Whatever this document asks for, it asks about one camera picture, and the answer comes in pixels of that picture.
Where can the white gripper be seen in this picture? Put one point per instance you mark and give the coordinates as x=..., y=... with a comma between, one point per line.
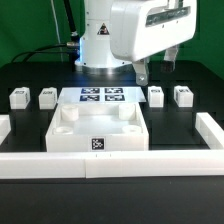
x=141, y=28

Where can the white square table top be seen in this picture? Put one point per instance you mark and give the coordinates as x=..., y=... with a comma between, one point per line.
x=97, y=127

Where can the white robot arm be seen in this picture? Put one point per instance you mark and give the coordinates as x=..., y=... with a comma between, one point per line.
x=96, y=57

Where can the white marker sheet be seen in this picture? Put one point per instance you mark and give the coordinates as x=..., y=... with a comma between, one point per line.
x=101, y=94

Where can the white U-shaped obstacle fence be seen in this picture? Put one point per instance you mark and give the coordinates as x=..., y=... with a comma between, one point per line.
x=37, y=165

